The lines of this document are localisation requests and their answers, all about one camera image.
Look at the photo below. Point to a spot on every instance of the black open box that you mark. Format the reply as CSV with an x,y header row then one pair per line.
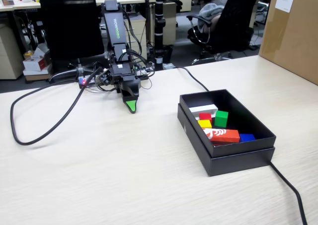
x,y
236,165

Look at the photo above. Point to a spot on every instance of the white power strip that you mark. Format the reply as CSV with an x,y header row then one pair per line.
x,y
146,72

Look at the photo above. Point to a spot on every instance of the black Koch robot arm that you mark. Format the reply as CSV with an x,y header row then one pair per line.
x,y
115,28

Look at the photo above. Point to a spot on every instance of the black vertical pole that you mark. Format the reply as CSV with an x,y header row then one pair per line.
x,y
159,23

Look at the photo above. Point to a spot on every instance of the black chrome-armed office chair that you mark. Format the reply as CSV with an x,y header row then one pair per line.
x,y
236,23

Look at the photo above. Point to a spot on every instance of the white rectangular block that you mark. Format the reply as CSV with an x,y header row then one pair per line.
x,y
201,108

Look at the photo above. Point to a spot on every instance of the black mesh office chair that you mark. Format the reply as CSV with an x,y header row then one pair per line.
x,y
69,23

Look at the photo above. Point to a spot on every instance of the grey cloth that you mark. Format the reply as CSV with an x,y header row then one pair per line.
x,y
211,10

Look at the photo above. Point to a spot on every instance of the white red open carton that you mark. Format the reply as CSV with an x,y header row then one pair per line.
x,y
34,63

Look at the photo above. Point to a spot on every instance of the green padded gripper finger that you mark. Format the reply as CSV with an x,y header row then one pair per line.
x,y
131,107

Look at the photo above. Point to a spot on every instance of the beige narrow cabinet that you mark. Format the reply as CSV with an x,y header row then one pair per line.
x,y
170,23

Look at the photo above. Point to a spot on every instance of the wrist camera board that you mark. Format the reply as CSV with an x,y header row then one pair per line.
x,y
103,78

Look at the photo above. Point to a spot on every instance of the red cube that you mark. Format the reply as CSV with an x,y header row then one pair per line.
x,y
205,117

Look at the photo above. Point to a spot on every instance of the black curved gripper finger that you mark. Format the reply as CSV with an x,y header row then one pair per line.
x,y
133,89

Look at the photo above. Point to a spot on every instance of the large cardboard box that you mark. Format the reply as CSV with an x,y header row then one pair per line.
x,y
290,36

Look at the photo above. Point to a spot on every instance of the blue cube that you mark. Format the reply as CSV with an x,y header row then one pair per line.
x,y
247,137

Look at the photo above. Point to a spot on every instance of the beige low cabinet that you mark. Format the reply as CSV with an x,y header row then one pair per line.
x,y
8,56

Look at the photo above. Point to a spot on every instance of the yellow cube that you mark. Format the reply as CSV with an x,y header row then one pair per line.
x,y
204,124

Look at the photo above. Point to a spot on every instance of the controller board with red LED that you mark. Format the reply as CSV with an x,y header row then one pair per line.
x,y
83,81

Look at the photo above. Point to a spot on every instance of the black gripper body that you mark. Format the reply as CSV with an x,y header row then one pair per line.
x,y
121,72

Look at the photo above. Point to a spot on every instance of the orange printed carton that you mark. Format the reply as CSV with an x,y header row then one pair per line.
x,y
224,136

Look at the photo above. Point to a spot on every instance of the green cube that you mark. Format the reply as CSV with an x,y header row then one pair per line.
x,y
221,119

